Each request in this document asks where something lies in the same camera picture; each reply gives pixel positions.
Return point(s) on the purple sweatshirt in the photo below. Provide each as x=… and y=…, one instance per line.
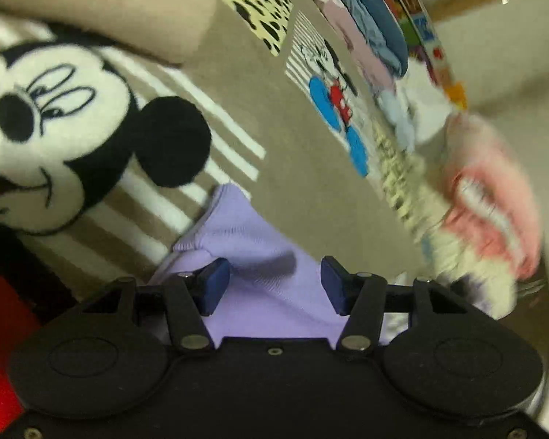
x=275, y=289

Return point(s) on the white crumpled cloth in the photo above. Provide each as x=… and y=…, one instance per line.
x=426, y=104

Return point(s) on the Mickey Mouse brown blanket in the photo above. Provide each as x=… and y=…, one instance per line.
x=103, y=162

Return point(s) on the pink rolled quilt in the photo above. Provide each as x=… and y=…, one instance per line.
x=493, y=207

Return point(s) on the colourful alphabet headboard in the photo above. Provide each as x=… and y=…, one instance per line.
x=424, y=45

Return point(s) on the purple floral bedsheet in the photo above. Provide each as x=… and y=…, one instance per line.
x=373, y=69

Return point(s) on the cream quilt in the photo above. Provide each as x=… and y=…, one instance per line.
x=422, y=210

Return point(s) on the folded beige garment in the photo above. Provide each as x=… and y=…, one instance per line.
x=100, y=4

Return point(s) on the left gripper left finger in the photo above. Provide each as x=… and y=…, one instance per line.
x=176, y=309

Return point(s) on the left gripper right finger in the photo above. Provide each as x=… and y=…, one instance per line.
x=375, y=310

